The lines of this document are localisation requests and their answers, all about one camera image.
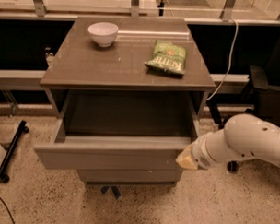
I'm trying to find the green chip bag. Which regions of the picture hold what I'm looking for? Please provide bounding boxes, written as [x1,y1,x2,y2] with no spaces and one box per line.
[145,41,187,76]

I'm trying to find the black floor cable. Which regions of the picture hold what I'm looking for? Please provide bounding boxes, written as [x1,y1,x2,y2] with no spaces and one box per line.
[0,185,18,224]

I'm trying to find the blue tape cross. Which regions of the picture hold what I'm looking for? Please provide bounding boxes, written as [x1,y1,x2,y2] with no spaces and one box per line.
[99,184,122,201]

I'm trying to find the black wheeled stand leg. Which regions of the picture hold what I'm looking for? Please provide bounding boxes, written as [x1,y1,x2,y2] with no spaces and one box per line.
[0,120,29,183]

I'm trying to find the white ceramic bowl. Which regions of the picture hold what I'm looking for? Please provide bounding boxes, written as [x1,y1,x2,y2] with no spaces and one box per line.
[87,22,119,47]

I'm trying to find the grey drawer cabinet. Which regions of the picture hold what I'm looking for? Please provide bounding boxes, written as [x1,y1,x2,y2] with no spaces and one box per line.
[40,17,215,185]

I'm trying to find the white cable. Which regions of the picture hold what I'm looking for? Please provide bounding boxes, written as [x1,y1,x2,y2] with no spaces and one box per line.
[205,18,239,103]

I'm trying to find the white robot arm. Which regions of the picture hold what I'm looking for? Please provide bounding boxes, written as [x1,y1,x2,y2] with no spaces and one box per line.
[176,113,280,170]

